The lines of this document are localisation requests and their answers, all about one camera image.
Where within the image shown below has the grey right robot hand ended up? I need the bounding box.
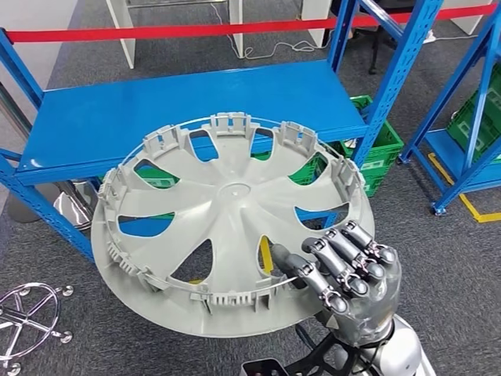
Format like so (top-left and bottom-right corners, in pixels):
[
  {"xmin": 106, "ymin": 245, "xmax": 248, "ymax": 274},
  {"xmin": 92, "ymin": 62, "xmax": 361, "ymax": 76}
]
[{"xmin": 270, "ymin": 220, "xmax": 403, "ymax": 348}]

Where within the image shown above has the grey plastic wheel hubcap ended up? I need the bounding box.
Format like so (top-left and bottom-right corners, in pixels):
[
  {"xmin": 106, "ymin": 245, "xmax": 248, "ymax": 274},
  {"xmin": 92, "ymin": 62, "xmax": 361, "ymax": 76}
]
[{"xmin": 91, "ymin": 111, "xmax": 376, "ymax": 339}]

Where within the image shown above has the blue metal shelf rack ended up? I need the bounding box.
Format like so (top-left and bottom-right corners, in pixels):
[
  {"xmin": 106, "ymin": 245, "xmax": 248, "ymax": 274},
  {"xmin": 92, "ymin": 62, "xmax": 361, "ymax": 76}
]
[
  {"xmin": 0, "ymin": 0, "xmax": 445, "ymax": 263},
  {"xmin": 399, "ymin": 0, "xmax": 501, "ymax": 216}
]

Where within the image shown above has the green plastic crate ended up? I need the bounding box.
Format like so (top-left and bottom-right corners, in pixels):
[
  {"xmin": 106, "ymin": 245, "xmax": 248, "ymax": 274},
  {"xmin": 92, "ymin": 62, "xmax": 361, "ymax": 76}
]
[
  {"xmin": 288, "ymin": 151, "xmax": 328, "ymax": 186},
  {"xmin": 446, "ymin": 64, "xmax": 501, "ymax": 165},
  {"xmin": 361, "ymin": 165, "xmax": 392, "ymax": 198},
  {"xmin": 135, "ymin": 164, "xmax": 181, "ymax": 190},
  {"xmin": 333, "ymin": 95, "xmax": 404, "ymax": 178}
]

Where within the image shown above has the black office chair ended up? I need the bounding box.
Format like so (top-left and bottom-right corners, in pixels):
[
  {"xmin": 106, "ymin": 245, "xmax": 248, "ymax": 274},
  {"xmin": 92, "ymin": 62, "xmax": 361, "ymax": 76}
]
[{"xmin": 330, "ymin": 0, "xmax": 418, "ymax": 76}]

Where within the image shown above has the white cabinet panel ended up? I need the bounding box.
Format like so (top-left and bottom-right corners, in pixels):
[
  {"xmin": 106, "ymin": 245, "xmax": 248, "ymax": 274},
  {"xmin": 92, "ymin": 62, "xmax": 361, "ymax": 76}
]
[{"xmin": 300, "ymin": 0, "xmax": 333, "ymax": 48}]

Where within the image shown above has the red barrier belt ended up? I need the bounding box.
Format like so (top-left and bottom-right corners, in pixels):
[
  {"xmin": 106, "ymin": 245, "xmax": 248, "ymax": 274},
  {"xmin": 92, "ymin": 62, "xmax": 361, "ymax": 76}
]
[{"xmin": 5, "ymin": 2, "xmax": 498, "ymax": 45}]

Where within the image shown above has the black stool with chrome base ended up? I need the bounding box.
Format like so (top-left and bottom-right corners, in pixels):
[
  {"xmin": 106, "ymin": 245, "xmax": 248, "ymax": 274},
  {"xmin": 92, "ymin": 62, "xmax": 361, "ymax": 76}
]
[{"xmin": 0, "ymin": 282, "xmax": 75, "ymax": 376}]

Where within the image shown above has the chrome stanchion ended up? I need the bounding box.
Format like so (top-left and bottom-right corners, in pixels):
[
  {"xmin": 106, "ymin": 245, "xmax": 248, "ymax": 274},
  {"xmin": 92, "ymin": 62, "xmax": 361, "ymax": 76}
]
[{"xmin": 53, "ymin": 179, "xmax": 99, "ymax": 232}]

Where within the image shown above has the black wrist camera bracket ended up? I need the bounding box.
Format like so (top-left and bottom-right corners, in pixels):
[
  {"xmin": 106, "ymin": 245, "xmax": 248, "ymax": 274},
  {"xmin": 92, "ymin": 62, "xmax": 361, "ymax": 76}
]
[{"xmin": 287, "ymin": 324, "xmax": 377, "ymax": 376}]

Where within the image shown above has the white cable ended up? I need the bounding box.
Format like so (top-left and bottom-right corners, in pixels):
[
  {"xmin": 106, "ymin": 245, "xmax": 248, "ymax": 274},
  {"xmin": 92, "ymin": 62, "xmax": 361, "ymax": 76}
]
[{"xmin": 211, "ymin": 2, "xmax": 325, "ymax": 60}]

